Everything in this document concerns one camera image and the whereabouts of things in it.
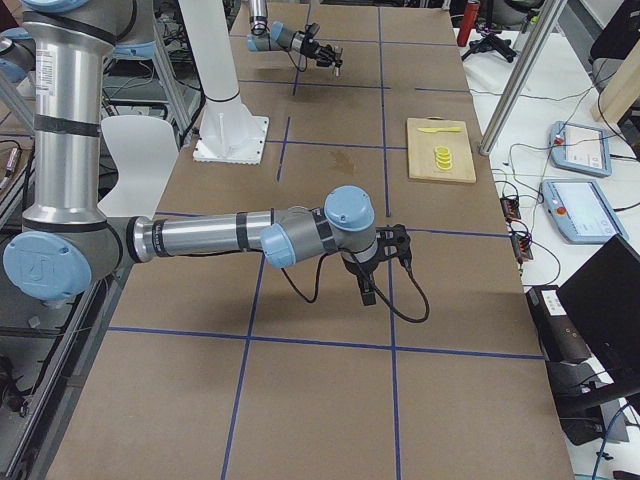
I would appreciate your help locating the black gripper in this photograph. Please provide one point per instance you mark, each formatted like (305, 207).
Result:
(313, 49)
(361, 269)

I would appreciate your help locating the steel jigger measuring cup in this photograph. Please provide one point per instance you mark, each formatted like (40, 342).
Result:
(337, 60)

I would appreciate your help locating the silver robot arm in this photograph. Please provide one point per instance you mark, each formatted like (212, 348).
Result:
(277, 36)
(68, 243)

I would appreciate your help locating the yellow plastic knife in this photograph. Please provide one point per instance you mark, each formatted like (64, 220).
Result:
(435, 130)

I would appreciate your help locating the bamboo cutting board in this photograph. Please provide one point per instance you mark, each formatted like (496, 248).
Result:
(421, 155)

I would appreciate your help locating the red bottle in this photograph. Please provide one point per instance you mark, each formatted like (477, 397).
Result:
(468, 22)

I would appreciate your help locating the black tripod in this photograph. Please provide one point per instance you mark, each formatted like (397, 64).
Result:
(491, 42)

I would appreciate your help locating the black box device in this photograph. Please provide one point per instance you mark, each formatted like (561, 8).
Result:
(559, 337)

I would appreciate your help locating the white plastic chair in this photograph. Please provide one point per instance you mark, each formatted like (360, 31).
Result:
(145, 151)

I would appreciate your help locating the near teach pendant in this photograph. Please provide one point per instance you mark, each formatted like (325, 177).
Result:
(580, 211)

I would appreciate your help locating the teach pendant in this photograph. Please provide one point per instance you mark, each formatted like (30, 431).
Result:
(580, 148)
(580, 211)

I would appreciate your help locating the black monitor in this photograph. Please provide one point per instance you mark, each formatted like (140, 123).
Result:
(602, 300)

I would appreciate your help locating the far teach pendant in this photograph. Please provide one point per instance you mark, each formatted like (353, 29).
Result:
(580, 148)

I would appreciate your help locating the aluminium frame post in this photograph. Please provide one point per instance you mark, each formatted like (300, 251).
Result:
(547, 19)

